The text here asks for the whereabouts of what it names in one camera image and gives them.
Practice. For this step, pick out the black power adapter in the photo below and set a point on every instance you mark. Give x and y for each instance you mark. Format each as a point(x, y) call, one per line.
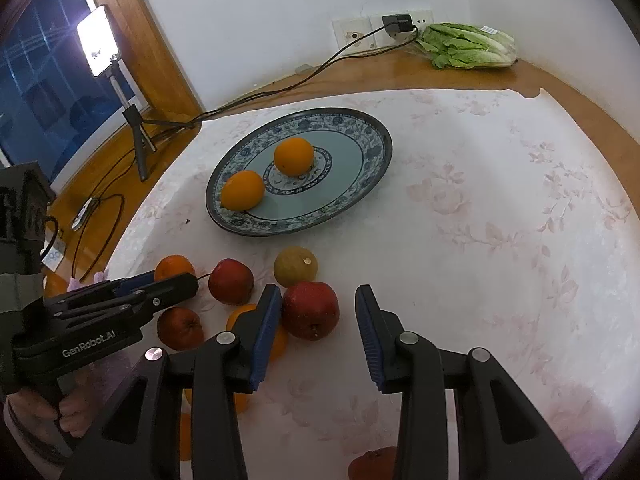
point(397, 24)

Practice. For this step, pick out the small grey tripod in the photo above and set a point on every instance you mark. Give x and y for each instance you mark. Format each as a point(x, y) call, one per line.
point(137, 130)

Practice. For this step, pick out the napa cabbage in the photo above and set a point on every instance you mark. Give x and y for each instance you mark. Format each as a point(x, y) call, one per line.
point(465, 45)

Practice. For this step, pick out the small white box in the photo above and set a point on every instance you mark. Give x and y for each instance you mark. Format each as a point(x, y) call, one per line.
point(54, 255)

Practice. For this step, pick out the blue patterned porcelain plate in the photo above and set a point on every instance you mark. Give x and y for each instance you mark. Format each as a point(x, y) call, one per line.
point(345, 160)

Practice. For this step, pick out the person's left hand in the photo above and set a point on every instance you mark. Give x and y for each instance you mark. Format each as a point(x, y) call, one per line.
point(75, 405)

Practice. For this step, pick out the brown pear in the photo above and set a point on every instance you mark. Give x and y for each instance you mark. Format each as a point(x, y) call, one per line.
point(295, 266)

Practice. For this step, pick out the white floral tablecloth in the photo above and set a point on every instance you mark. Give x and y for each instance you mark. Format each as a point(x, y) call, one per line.
point(475, 235)

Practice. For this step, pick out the small red apple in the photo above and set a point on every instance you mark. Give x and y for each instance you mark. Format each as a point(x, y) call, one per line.
point(230, 281)

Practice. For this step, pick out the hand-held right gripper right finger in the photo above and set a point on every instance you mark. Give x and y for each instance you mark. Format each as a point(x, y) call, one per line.
point(370, 340)

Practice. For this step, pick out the dark window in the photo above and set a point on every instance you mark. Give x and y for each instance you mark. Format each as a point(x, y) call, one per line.
point(45, 70)

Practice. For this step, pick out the orange tangerine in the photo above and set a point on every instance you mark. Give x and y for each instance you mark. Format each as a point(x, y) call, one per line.
point(170, 265)

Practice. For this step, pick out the bright led light panel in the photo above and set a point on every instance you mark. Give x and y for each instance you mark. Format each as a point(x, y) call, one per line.
point(97, 40)

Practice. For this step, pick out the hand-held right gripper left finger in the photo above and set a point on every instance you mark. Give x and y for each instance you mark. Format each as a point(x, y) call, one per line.
point(265, 330)

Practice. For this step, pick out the small silver device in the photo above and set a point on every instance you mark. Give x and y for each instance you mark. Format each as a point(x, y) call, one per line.
point(83, 212)

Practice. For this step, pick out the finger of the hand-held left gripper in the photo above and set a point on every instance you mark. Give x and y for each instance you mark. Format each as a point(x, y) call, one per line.
point(137, 282)
point(175, 287)

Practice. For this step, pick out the white wall socket plate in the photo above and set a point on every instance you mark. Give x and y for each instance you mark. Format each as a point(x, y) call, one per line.
point(352, 35)
point(422, 20)
point(380, 40)

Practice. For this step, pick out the reddish tangerine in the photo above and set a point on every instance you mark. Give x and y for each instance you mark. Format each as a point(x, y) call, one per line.
point(372, 462)

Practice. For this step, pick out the dark red apple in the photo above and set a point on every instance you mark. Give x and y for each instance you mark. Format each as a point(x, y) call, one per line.
point(180, 327)

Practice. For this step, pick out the large red apple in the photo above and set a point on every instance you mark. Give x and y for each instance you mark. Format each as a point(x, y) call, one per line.
point(310, 310)

